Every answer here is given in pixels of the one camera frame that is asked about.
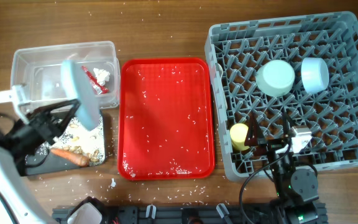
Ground peanut shells and rice pile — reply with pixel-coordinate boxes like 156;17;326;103
25;115;106;166

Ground white plastic spoon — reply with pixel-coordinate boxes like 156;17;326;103
216;63;227;110

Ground right black camera cable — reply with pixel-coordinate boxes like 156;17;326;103
239;142;291;224

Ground black plastic tray bin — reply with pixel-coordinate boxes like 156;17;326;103
20;111;106;177

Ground white tissue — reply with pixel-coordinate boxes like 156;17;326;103
93;68;110;86

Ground grey dishwasher rack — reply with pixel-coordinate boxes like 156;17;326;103
204;11;358;182

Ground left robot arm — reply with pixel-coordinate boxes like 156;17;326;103
0;100;80;223

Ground orange carrot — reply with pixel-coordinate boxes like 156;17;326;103
50;148;90;167

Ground red snack wrapper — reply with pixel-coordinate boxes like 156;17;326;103
81;66;109;95

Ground red plastic serving tray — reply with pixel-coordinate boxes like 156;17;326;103
117;57;215;180

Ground mint green bowl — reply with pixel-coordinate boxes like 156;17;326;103
255;60;295;97

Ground yellow plastic cup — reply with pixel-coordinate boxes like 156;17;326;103
229;123;249;151

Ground large light blue plate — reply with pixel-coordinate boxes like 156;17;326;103
60;60;99;131

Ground small light blue saucer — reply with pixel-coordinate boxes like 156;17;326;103
301;57;329;94

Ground clear plastic bin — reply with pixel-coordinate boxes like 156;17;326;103
11;41;121;113

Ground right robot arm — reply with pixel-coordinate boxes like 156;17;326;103
239;112;319;223

